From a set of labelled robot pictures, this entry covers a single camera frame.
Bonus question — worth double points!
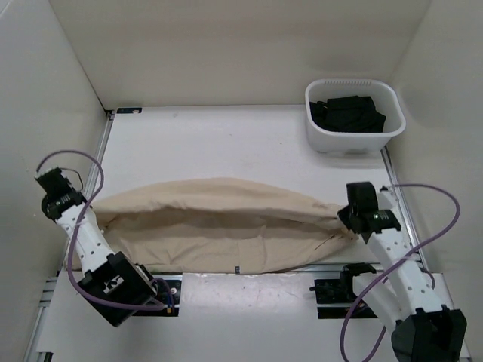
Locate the left aluminium frame rail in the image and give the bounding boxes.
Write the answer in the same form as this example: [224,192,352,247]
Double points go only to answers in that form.
[22,109,116,362]

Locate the front aluminium rail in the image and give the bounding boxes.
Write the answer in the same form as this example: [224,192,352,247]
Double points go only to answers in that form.
[152,262,357,279]

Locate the black folded garment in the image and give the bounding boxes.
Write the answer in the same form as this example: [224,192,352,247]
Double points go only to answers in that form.
[309,96,386,133]

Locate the white plastic basket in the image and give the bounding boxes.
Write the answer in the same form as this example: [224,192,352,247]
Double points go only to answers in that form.
[305,78,406,153]

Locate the right aluminium frame rail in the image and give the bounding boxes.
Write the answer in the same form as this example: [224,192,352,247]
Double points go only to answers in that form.
[380,145,429,272]

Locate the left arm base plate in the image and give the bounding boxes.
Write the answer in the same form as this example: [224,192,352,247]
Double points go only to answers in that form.
[154,275,182,317]

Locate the beige trousers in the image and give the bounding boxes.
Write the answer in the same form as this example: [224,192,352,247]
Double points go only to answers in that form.
[93,178,356,275]

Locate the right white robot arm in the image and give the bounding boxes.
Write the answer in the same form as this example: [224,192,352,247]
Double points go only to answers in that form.
[337,182,467,361]

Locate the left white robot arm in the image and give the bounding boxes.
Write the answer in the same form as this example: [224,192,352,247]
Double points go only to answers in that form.
[35,167,158,327]

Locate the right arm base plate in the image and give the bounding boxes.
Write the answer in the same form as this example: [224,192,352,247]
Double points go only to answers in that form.
[309,262,376,320]

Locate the aluminium frame rail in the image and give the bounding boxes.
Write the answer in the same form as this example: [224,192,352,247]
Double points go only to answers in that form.
[380,145,429,272]
[22,109,116,362]

